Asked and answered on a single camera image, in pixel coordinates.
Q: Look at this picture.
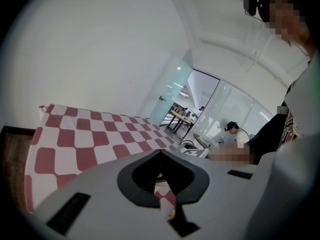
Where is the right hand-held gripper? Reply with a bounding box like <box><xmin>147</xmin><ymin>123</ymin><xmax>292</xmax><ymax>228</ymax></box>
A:
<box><xmin>179</xmin><ymin>139</ymin><xmax>210</xmax><ymax>160</ymax></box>

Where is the round black marble table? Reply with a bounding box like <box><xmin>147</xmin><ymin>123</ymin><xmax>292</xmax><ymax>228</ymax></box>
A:
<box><xmin>193</xmin><ymin>133</ymin><xmax>214</xmax><ymax>150</ymax></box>

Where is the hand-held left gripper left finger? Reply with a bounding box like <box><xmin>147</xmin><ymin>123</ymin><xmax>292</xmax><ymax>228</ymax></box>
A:
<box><xmin>34</xmin><ymin>148</ymin><xmax>181</xmax><ymax>240</ymax></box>

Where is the clear plastic visor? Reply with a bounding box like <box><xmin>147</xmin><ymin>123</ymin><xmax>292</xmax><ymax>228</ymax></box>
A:
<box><xmin>239</xmin><ymin>31</ymin><xmax>274</xmax><ymax>73</ymax></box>

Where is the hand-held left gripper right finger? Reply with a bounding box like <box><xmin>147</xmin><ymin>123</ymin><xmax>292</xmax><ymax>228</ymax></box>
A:
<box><xmin>161</xmin><ymin>148</ymin><xmax>260</xmax><ymax>240</ymax></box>

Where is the black head camera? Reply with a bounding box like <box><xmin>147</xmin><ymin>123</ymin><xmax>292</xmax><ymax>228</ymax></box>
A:
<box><xmin>242</xmin><ymin>0</ymin><xmax>259</xmax><ymax>17</ymax></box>

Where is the black printed t-shirt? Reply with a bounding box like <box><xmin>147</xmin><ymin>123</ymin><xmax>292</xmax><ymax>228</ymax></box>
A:
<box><xmin>249</xmin><ymin>101</ymin><xmax>302</xmax><ymax>165</ymax></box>

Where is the person's right forearm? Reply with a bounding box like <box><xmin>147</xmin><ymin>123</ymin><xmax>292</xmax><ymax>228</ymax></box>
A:
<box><xmin>209</xmin><ymin>147</ymin><xmax>261</xmax><ymax>165</ymax></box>

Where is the frosted glass door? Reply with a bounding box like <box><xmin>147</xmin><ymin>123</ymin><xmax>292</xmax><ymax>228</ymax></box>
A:
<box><xmin>149</xmin><ymin>47</ymin><xmax>195</xmax><ymax>132</ymax></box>

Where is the long wooden table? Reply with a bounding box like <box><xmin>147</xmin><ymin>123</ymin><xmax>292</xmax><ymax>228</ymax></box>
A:
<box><xmin>165</xmin><ymin>108</ymin><xmax>199</xmax><ymax>136</ymax></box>

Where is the red white checkered tablecloth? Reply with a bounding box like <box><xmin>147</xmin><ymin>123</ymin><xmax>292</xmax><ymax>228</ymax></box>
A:
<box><xmin>23</xmin><ymin>103</ymin><xmax>181</xmax><ymax>222</ymax></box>

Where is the person's head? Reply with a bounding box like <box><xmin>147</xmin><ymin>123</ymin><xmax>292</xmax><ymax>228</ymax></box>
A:
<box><xmin>257</xmin><ymin>0</ymin><xmax>318</xmax><ymax>60</ymax></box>

